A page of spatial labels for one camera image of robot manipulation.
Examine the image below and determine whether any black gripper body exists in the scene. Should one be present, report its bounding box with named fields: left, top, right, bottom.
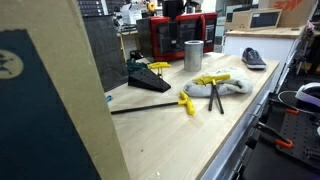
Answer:
left=162, top=0, right=185, bottom=22

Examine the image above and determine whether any black wedge wrench stand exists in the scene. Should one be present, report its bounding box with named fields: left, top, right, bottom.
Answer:
left=127, top=68, right=172, bottom=94

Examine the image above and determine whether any grey metal counter base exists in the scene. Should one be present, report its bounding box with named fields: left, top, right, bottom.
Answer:
left=199, top=66, right=282, bottom=180

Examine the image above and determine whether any red black microwave oven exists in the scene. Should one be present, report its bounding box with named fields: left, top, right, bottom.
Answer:
left=135, top=12, right=218, bottom=63

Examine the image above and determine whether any grey metal cylinder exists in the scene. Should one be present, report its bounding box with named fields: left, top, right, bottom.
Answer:
left=183, top=39, right=205, bottom=73

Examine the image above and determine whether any white background machine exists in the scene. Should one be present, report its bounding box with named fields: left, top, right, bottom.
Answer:
left=119, top=1, right=144, bottom=26

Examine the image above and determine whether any cardboard box with black panel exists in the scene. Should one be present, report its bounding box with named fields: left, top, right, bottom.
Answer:
left=230, top=8, right=283, bottom=32

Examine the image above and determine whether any black mesh panel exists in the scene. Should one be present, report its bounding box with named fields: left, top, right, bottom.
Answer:
left=82, top=14, right=130, bottom=93

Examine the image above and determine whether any grey cloth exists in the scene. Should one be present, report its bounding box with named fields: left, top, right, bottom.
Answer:
left=182, top=66, right=254, bottom=98

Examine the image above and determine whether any grey sneaker shoe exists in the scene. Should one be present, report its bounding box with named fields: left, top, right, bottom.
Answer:
left=241, top=47, right=268, bottom=70

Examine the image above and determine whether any black drawer rack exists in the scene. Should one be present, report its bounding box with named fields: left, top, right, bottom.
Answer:
left=75, top=0, right=105, bottom=18

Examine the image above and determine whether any white cabinet with wooden top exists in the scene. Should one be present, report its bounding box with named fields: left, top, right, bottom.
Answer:
left=223, top=25, right=306, bottom=93

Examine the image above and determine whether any large brown cardboard box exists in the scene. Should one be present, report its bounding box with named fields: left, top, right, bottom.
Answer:
left=0, top=0, right=131, bottom=180

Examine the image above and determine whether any cardboard box with red print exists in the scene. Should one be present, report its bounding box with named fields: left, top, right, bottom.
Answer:
left=264, top=0, right=318, bottom=28

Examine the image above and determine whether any white robot device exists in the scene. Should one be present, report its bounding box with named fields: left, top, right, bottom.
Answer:
left=294, top=82, right=320, bottom=108

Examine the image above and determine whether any black pegboard plate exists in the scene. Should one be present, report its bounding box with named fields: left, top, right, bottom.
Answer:
left=275, top=108, right=320, bottom=171

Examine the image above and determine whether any small yellow handle piece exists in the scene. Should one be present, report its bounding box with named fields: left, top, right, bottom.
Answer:
left=155, top=61, right=172, bottom=78

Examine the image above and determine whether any teal coiled cable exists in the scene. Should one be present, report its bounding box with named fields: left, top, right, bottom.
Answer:
left=125, top=59, right=149, bottom=76

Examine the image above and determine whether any long yellow T-handle hex wrench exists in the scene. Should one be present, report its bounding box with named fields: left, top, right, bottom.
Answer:
left=110, top=90, right=196, bottom=117

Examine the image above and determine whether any white cable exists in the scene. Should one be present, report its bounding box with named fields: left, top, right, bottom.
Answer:
left=277, top=89, right=301, bottom=111

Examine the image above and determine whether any orange handled black clamp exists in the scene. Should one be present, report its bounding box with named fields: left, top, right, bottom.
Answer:
left=256, top=121, right=294, bottom=150
left=269, top=99, right=301, bottom=116

